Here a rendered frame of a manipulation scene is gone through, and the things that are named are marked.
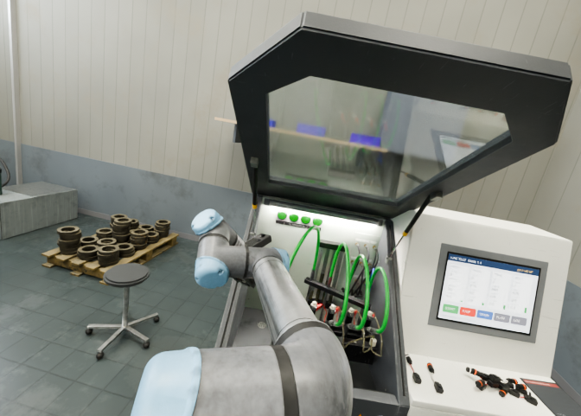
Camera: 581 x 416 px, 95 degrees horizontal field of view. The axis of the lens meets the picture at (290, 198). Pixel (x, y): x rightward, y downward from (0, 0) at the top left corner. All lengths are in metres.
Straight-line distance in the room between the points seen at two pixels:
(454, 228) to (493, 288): 0.30
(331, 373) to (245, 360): 0.09
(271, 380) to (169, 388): 0.09
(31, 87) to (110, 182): 1.76
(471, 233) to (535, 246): 0.28
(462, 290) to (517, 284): 0.24
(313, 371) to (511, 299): 1.28
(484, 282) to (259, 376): 1.24
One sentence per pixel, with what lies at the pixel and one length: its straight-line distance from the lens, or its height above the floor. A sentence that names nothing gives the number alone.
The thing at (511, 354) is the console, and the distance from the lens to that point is 1.61.
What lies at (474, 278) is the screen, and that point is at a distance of 1.41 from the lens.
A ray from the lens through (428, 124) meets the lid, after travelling 0.73.
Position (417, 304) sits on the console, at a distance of 1.32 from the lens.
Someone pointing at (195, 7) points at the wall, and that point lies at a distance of 4.30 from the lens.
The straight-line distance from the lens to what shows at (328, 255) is 1.40.
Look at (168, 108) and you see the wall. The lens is 4.22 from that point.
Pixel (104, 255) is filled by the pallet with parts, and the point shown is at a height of 0.27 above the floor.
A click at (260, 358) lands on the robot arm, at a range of 0.31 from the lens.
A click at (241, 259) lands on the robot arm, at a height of 1.47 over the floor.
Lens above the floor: 1.76
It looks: 13 degrees down
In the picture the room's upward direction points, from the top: 11 degrees clockwise
